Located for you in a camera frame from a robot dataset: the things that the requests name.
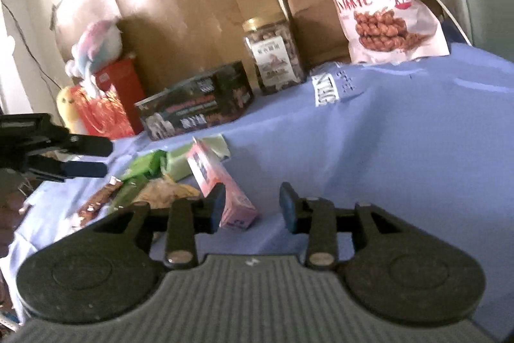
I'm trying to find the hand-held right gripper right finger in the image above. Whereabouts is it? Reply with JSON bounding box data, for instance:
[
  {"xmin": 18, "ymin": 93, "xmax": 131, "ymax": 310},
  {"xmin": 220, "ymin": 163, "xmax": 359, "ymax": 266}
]
[{"xmin": 279, "ymin": 181, "xmax": 406, "ymax": 270}]

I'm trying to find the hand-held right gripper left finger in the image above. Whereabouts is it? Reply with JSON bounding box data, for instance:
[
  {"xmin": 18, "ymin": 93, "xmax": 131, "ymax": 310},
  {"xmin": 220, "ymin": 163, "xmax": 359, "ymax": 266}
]
[{"xmin": 93, "ymin": 182, "xmax": 226, "ymax": 270}]

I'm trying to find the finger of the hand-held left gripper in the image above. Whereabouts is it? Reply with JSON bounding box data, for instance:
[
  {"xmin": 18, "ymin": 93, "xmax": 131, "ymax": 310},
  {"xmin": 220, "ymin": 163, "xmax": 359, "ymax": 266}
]
[
  {"xmin": 51, "ymin": 131, "xmax": 114, "ymax": 158},
  {"xmin": 23, "ymin": 155, "xmax": 110, "ymax": 183}
]

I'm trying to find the red-brown snack packet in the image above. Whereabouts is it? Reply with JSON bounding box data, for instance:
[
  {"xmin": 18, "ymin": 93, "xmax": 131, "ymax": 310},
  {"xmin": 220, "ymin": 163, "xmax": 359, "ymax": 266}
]
[{"xmin": 75, "ymin": 176, "xmax": 124, "ymax": 228}]

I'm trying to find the small pink snack box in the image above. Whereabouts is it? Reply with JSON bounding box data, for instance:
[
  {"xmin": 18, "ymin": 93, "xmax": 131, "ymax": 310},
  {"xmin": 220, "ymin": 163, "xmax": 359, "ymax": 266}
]
[{"xmin": 186, "ymin": 138, "xmax": 259, "ymax": 230}]

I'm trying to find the dark green snack packet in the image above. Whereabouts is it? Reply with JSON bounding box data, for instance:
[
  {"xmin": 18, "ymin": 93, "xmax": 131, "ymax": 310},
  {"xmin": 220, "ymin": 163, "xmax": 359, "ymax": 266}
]
[{"xmin": 108, "ymin": 176, "xmax": 150, "ymax": 216}]

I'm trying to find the yellow snack packet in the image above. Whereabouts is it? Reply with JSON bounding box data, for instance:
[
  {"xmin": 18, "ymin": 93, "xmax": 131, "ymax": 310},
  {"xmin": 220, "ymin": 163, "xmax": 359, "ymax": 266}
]
[{"xmin": 132, "ymin": 174, "xmax": 202, "ymax": 208}]

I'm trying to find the pale green snack packet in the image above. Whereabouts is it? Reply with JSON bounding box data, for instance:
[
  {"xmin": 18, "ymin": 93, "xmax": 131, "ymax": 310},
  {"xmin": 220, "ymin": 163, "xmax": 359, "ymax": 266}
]
[{"xmin": 161, "ymin": 133, "xmax": 232, "ymax": 183}]

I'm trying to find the bright green snack packet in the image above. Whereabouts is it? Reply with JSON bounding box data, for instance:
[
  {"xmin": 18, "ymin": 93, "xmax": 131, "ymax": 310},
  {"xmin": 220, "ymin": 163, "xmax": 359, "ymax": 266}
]
[{"xmin": 121, "ymin": 149, "xmax": 168, "ymax": 182}]

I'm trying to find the yellow plush toy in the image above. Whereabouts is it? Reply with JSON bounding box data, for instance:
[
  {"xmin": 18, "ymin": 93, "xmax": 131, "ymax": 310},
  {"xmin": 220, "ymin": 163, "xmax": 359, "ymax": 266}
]
[{"xmin": 56, "ymin": 85, "xmax": 87, "ymax": 135}]

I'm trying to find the red gift bag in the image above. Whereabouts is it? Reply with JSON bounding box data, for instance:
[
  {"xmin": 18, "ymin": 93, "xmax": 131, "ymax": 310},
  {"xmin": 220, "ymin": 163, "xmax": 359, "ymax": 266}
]
[{"xmin": 79, "ymin": 58, "xmax": 146, "ymax": 140}]

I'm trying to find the dark rectangular tin box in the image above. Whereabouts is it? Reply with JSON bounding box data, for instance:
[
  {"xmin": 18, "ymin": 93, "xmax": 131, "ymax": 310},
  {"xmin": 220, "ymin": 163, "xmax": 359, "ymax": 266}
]
[{"xmin": 134, "ymin": 60, "xmax": 255, "ymax": 142}]

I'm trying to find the pastel plush toy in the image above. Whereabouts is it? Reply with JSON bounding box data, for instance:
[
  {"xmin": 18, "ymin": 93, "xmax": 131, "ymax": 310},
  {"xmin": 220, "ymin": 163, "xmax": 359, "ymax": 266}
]
[{"xmin": 65, "ymin": 18, "xmax": 123, "ymax": 95}]

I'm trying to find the blue printed tablecloth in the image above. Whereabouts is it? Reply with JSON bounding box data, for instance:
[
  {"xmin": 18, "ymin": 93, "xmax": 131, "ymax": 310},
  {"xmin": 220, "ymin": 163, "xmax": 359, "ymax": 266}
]
[{"xmin": 0, "ymin": 41, "xmax": 514, "ymax": 343}]

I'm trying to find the clear nut jar gold lid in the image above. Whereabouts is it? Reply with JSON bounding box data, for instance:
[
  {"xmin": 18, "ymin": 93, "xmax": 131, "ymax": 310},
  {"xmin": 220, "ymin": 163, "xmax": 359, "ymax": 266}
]
[{"xmin": 242, "ymin": 17, "xmax": 307, "ymax": 97}]

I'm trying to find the brown chair backrest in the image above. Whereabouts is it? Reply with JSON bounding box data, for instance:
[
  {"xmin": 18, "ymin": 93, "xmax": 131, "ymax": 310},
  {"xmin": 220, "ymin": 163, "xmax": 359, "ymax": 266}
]
[{"xmin": 280, "ymin": 0, "xmax": 445, "ymax": 67}]

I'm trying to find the black wall cable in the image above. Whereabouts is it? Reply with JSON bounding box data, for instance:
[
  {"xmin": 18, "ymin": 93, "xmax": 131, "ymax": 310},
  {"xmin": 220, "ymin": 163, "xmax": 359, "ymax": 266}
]
[{"xmin": 0, "ymin": 1, "xmax": 62, "ymax": 115}]

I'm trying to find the white cable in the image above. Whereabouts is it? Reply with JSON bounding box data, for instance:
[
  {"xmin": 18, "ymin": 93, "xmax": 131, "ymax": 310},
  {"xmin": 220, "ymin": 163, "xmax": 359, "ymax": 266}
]
[{"xmin": 417, "ymin": 0, "xmax": 473, "ymax": 46}]

